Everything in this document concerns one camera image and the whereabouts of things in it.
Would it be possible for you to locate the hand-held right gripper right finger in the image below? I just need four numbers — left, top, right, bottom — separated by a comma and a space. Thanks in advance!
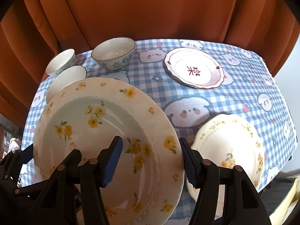
179, 137, 273, 225

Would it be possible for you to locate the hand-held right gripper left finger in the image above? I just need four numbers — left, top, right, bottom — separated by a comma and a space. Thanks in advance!
29, 135, 123, 225

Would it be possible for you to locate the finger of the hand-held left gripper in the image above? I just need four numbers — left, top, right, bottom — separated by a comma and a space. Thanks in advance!
0, 143, 35, 184

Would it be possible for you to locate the large yellow floral plate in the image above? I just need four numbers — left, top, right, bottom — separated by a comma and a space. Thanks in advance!
33, 77, 185, 225

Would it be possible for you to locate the plain white bowl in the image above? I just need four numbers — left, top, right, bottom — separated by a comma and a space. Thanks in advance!
46, 66, 87, 104

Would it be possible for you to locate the red-trimmed white plate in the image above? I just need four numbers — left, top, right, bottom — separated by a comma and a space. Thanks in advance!
163, 47, 226, 90

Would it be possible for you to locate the pink and white cloth bundle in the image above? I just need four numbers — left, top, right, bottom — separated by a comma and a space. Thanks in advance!
3, 137, 23, 156

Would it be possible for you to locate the scalloped yellow floral plate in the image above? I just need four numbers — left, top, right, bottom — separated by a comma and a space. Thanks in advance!
186, 114, 265, 207

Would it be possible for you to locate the blue checked bear tablecloth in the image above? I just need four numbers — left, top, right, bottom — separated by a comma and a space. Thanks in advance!
20, 39, 298, 216

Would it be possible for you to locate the small blue patterned bowl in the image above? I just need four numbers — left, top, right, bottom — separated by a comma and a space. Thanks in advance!
45, 49, 76, 77

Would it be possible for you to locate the pale yellow object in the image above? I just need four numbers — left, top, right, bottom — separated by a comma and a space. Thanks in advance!
285, 179, 300, 217

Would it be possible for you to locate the large blue floral bowl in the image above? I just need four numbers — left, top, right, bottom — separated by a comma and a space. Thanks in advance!
91, 37, 136, 71

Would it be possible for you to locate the orange curtain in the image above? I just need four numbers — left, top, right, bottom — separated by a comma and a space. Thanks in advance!
0, 0, 300, 127

